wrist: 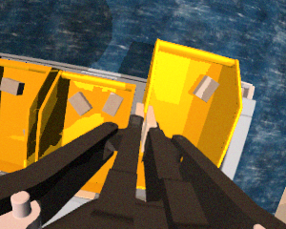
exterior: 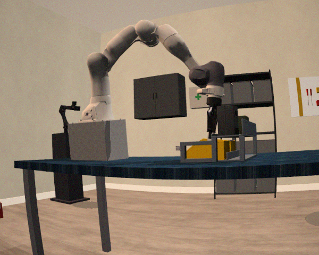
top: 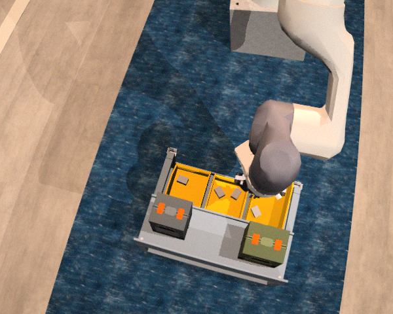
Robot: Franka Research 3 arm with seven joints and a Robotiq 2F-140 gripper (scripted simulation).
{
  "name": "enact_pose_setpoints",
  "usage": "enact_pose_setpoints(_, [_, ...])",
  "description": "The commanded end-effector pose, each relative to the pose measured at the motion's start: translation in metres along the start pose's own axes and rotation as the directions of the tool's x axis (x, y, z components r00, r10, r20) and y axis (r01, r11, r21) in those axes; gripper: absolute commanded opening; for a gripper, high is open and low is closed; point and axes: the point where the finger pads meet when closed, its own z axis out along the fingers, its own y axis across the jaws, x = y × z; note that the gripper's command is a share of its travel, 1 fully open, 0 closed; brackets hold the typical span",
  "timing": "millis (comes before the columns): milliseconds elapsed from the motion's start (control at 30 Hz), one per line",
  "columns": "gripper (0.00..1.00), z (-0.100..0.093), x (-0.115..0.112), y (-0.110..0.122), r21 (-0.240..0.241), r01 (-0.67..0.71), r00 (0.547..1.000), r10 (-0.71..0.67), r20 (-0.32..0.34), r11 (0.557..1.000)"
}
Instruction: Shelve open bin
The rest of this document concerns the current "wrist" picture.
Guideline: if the yellow bin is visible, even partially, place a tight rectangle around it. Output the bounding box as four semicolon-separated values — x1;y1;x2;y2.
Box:
35;71;135;193
0;59;63;173
142;39;242;168

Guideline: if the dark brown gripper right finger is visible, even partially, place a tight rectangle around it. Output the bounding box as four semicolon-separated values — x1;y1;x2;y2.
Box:
141;105;286;229

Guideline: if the grey metal shelf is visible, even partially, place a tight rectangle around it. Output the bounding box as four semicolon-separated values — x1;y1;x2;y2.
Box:
0;53;256;228

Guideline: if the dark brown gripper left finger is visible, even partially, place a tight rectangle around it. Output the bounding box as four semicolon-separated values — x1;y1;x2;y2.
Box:
0;103;145;229

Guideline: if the beige block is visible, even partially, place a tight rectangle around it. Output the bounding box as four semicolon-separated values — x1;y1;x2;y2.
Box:
193;75;219;103
102;92;124;117
68;92;93;116
0;77;25;95

